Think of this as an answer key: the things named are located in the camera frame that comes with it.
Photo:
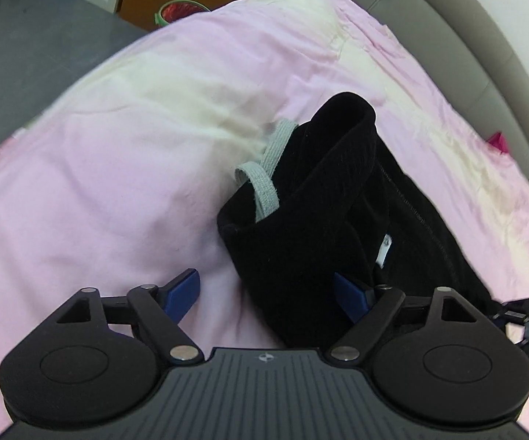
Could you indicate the pink floral blanket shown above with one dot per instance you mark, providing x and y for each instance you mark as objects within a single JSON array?
[{"x": 108, "y": 169}]

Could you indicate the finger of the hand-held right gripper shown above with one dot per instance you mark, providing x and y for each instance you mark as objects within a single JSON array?
[{"x": 518, "y": 311}]

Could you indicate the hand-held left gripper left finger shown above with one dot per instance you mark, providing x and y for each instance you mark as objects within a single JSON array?
[{"x": 184, "y": 291}]

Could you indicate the green trash bin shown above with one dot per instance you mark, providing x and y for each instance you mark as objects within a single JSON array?
[{"x": 177, "y": 11}]

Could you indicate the black pants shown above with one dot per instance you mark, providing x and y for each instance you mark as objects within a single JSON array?
[{"x": 319, "y": 192}]

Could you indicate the grey padded headboard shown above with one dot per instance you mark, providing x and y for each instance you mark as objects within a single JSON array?
[{"x": 475, "y": 55}]

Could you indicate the magenta cloth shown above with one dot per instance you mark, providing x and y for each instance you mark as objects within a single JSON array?
[{"x": 499, "y": 143}]

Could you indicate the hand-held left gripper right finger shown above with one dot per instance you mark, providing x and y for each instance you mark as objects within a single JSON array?
[{"x": 349, "y": 297}]

